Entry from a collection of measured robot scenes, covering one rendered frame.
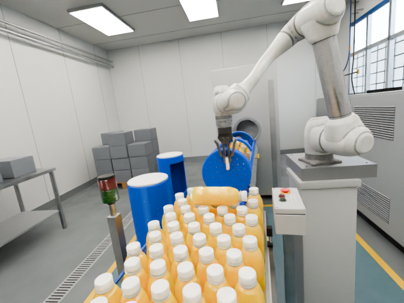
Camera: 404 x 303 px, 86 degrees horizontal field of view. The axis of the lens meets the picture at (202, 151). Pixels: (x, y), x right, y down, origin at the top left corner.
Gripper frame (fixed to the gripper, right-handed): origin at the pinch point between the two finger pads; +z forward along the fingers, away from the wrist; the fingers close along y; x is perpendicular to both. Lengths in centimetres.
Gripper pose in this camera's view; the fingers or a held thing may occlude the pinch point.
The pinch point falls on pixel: (227, 163)
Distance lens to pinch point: 121.0
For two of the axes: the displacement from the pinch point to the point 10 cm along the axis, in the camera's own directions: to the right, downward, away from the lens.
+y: 9.6, -0.5, -2.7
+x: 2.6, -2.1, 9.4
